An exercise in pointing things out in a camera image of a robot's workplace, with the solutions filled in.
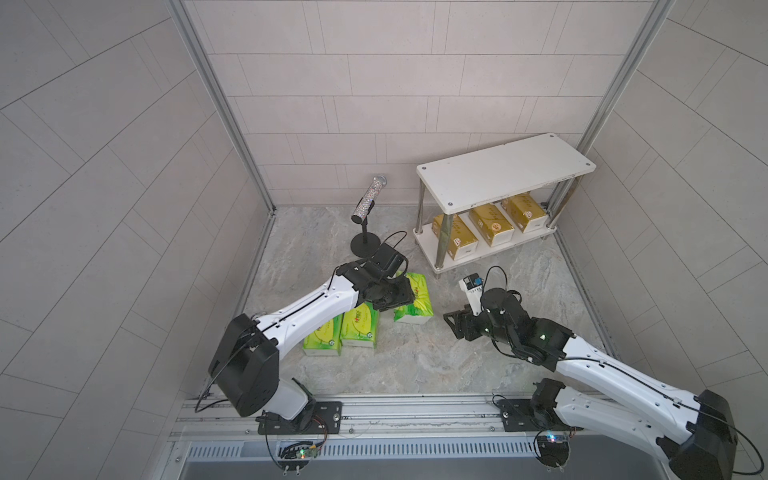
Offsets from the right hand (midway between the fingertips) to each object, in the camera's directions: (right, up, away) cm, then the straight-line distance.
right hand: (453, 315), depth 77 cm
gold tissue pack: (+28, +28, +22) cm, 45 cm away
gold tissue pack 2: (+16, +23, +17) cm, 33 cm away
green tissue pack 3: (-8, +2, 0) cm, 8 cm away
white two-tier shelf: (+7, +29, -3) cm, 30 cm away
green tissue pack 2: (-25, -4, +4) cm, 25 cm away
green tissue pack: (-33, -7, +1) cm, 34 cm away
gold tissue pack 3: (+6, +19, +15) cm, 24 cm away
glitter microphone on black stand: (-25, +17, +26) cm, 40 cm away
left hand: (-10, +4, +3) cm, 11 cm away
